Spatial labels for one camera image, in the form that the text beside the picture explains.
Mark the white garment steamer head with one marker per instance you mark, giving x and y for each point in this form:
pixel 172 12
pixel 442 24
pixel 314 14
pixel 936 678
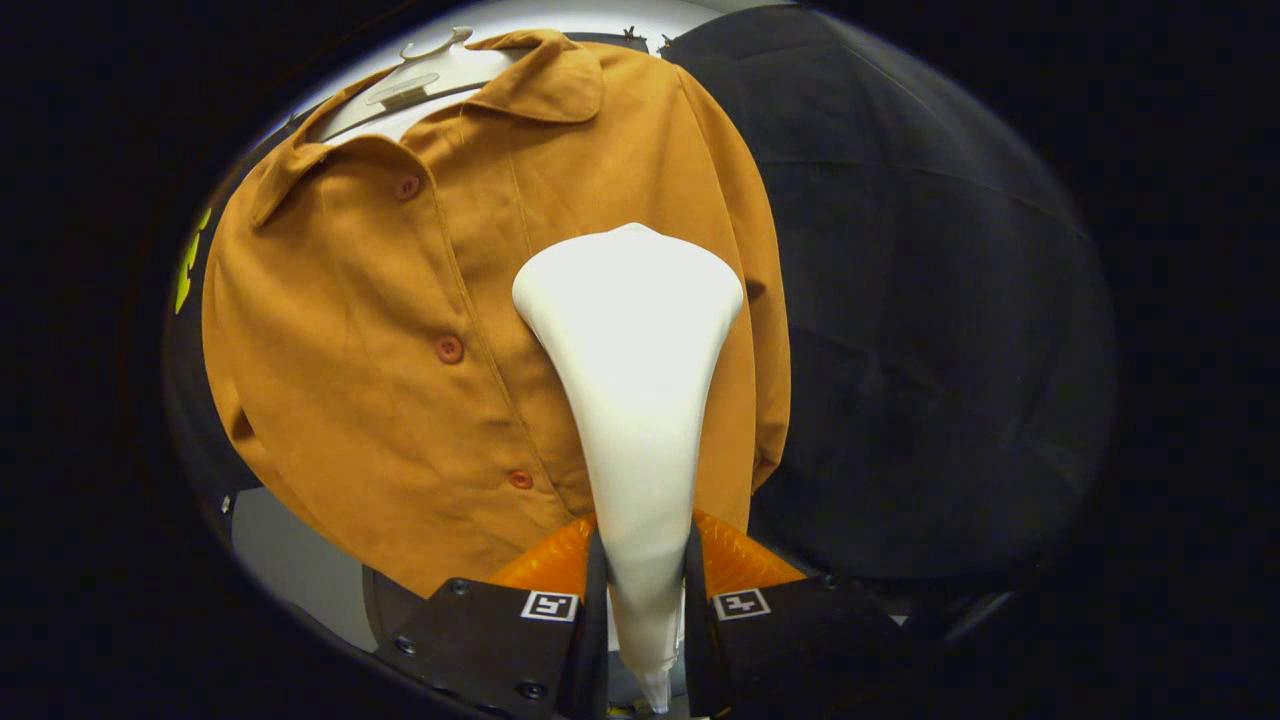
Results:
pixel 635 400

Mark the orange button-up shirt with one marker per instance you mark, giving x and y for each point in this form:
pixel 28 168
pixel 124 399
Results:
pixel 380 400

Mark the white clothes hanger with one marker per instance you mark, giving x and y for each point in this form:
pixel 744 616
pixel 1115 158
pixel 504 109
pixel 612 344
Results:
pixel 420 88

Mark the grey cabinet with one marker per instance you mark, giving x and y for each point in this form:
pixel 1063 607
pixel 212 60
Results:
pixel 290 560

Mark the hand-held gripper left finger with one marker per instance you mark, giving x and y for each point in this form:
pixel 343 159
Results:
pixel 490 640

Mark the black backdrop cloth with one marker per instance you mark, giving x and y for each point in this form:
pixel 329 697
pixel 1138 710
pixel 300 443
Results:
pixel 920 300

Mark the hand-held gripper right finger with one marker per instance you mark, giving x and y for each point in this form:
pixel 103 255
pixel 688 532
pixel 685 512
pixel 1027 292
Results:
pixel 790 640

